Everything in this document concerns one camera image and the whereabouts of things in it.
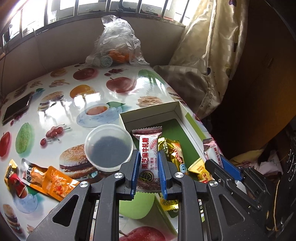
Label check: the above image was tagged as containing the small yellow peanut candy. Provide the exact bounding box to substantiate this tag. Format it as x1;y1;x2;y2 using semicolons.
188;158;213;183

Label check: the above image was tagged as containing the pink white nougat candy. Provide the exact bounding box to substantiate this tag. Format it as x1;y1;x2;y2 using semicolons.
132;126;163;193

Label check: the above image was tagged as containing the long gold snack bar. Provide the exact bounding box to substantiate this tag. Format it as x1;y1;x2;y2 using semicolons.
157;136;188;212

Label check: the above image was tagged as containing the orange konjac snack pouch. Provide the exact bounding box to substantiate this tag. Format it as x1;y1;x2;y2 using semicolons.
29;166;79;201

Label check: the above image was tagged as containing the red triangular snack packet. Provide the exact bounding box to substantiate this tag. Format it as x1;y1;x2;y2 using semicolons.
8;173;27;198

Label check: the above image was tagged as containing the black red snack packet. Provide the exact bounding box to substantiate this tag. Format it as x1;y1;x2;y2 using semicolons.
4;159;18;184

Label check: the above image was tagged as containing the clear jar white lid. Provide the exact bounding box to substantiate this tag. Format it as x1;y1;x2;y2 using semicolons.
84;124;134;172

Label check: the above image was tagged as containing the green gift box tray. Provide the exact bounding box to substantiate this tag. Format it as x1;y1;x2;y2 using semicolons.
119;101;210;240

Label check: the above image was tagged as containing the beige floral curtain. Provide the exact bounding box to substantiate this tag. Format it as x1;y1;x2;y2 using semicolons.
154;1;249;119

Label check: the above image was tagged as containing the black smartphone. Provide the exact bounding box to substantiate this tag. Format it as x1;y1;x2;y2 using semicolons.
2;92;33;125

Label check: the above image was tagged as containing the clear plastic bag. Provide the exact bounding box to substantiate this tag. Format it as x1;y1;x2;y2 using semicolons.
85;15;148;68

